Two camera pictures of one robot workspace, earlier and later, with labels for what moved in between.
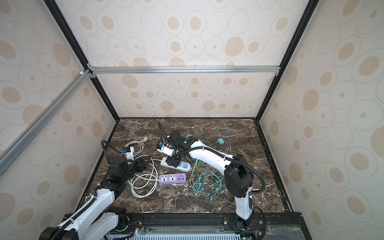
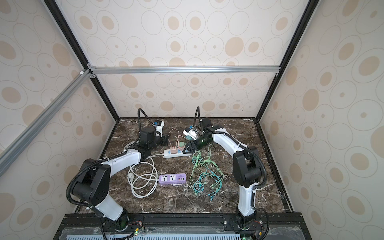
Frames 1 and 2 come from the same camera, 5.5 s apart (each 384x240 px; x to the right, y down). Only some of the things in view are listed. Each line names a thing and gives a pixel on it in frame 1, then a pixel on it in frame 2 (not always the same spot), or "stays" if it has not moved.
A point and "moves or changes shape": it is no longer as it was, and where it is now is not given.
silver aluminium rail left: x=19 y=144 stays
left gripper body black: x=136 y=167 to x=158 y=142
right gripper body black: x=174 y=159 to x=200 y=142
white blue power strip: x=183 y=166 moves or changes shape
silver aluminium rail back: x=117 y=70 stays
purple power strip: x=172 y=179 stays
